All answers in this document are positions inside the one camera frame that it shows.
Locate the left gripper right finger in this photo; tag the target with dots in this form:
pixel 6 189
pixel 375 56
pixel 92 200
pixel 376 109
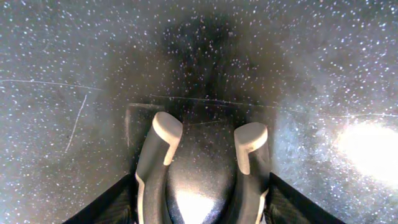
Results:
pixel 295 208

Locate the black and white pliers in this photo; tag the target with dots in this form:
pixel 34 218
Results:
pixel 158 149

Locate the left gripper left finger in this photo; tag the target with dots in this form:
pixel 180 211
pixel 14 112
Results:
pixel 112 205

